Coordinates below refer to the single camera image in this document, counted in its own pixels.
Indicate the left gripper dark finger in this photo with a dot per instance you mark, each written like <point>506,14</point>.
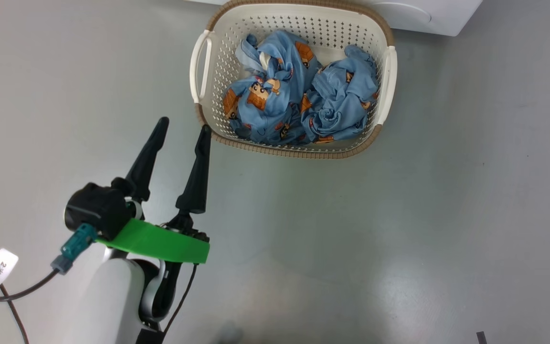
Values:
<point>196,186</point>
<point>145,162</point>

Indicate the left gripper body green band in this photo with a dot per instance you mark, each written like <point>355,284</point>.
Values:
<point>160,243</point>

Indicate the blue patterned garment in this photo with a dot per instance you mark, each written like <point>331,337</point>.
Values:
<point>275,112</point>

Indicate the blue cartoon print garment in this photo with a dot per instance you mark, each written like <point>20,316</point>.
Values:
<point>342,102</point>

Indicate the cream perforated laundry basket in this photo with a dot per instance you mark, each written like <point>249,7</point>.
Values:
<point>332,28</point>

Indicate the white front-load washing machine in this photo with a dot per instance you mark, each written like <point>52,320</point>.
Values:
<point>447,16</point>

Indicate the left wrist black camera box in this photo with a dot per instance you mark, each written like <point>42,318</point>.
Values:
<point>96,208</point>

